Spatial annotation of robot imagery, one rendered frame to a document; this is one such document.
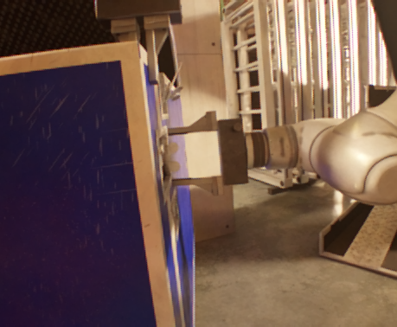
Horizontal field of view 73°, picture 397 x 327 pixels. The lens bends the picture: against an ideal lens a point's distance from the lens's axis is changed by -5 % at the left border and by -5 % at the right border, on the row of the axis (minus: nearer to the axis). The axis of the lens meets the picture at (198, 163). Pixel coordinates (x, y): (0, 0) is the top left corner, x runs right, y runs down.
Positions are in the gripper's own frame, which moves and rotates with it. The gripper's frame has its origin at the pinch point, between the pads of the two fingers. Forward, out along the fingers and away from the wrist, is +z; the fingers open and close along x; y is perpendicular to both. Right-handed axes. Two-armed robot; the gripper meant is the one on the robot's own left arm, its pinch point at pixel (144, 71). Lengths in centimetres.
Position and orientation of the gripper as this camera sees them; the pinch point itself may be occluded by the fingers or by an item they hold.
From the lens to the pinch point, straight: 46.5
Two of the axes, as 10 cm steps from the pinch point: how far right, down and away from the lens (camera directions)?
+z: 0.9, 10.0, 0.1
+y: 0.0, 0.1, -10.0
